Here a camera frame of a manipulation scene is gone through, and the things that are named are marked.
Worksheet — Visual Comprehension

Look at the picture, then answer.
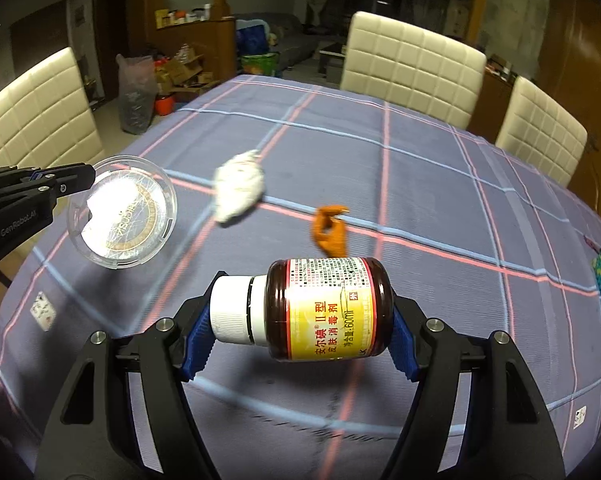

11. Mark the clear plastic round lid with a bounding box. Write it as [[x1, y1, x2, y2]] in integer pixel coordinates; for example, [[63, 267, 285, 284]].
[[66, 155, 178, 270]]

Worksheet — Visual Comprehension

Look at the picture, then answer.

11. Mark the white tissue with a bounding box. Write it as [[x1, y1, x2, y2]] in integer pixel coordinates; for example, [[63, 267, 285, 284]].
[[212, 150, 265, 224]]

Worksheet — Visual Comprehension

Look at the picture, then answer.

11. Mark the brown medicine bottle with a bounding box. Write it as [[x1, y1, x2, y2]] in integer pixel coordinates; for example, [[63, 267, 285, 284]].
[[209, 257, 394, 362]]

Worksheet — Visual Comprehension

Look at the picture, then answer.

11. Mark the orange peel piece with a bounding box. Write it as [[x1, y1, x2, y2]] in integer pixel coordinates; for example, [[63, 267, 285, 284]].
[[311, 205, 349, 258]]

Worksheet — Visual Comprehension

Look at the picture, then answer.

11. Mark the cream chair left side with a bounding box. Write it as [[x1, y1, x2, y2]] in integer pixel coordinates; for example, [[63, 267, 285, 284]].
[[0, 47, 104, 168]]

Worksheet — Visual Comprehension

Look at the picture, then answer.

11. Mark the cream chair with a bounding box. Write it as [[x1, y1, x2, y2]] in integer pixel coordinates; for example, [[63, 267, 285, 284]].
[[0, 47, 104, 168], [495, 76, 588, 188], [340, 11, 487, 130]]

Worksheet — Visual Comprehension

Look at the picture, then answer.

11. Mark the white table sticker right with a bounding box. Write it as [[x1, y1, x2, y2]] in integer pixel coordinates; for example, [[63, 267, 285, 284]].
[[573, 405, 587, 429]]

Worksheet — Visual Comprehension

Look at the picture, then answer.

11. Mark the white table sticker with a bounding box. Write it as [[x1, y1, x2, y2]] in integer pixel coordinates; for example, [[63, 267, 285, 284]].
[[29, 292, 56, 332], [573, 405, 587, 429]]

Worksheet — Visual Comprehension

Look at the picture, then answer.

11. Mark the white table sticker left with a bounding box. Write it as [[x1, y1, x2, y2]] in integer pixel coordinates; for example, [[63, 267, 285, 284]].
[[29, 292, 56, 332]]

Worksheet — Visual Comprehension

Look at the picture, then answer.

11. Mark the grey plastic bag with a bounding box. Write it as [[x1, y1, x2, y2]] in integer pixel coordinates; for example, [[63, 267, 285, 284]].
[[116, 54, 158, 136]]

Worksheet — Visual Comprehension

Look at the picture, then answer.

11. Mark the orange bucket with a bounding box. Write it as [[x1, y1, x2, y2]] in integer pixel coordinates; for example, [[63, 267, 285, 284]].
[[154, 96, 176, 117]]

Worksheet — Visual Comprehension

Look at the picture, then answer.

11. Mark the cardboard boxes pile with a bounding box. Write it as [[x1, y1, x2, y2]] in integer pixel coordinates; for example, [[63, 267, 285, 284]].
[[154, 44, 219, 103]]

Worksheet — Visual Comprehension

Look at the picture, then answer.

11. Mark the wooden partition counter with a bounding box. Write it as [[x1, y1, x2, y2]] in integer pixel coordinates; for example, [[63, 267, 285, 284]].
[[146, 16, 238, 81]]

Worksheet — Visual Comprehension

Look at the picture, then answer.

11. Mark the green shopping bag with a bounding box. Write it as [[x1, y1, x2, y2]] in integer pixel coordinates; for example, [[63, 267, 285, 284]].
[[240, 52, 280, 77]]

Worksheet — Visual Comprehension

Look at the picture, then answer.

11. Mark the coffee table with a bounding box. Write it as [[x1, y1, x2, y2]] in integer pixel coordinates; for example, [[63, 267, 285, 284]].
[[318, 42, 345, 74]]

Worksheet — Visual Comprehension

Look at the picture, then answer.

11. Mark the cream chair far right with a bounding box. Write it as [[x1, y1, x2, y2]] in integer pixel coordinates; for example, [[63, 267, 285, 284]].
[[495, 76, 588, 188]]

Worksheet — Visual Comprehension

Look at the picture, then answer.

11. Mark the cream chair far middle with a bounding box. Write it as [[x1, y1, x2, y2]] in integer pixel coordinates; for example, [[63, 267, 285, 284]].
[[340, 11, 487, 130]]

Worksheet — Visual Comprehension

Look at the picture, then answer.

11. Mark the wooden door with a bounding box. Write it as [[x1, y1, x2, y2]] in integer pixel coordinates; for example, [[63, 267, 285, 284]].
[[537, 0, 601, 217]]

